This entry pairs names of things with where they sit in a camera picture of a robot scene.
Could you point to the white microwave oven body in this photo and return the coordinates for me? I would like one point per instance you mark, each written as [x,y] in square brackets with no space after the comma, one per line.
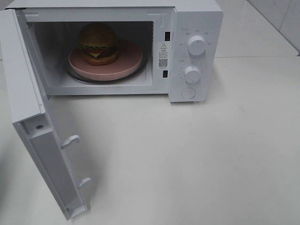
[56,24]

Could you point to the round white door button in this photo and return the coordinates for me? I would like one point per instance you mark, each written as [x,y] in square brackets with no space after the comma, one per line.
[188,93]

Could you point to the pink round plate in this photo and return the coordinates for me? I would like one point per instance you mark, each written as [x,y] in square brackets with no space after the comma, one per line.
[125,48]

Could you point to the burger with lettuce and cheese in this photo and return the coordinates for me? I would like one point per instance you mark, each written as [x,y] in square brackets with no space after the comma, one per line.
[98,44]

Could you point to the white microwave door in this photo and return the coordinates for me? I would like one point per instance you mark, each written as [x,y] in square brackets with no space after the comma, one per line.
[32,115]

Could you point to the white warning label sticker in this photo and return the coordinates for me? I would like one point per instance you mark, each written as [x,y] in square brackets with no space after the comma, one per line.
[163,51]

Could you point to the white microwave knob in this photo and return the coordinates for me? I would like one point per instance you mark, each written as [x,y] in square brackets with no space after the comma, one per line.
[196,44]
[192,74]

